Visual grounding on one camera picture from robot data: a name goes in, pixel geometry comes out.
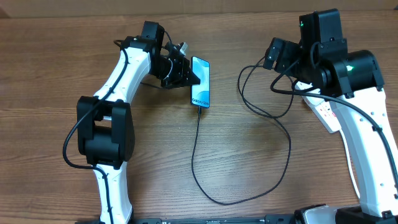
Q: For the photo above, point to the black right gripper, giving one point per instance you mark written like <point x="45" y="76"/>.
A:
<point x="287" y="53"/>

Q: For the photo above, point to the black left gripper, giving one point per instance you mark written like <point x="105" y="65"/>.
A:
<point x="180" y="79"/>

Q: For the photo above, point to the Samsung Galaxy smartphone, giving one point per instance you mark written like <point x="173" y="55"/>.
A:
<point x="200" y="93"/>

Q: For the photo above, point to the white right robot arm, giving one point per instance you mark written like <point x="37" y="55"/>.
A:
<point x="353" y="85"/>

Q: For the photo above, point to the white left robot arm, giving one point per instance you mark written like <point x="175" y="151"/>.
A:
<point x="104" y="126"/>

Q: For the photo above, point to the white power strip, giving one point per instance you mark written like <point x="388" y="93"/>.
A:
<point x="323" y="112"/>

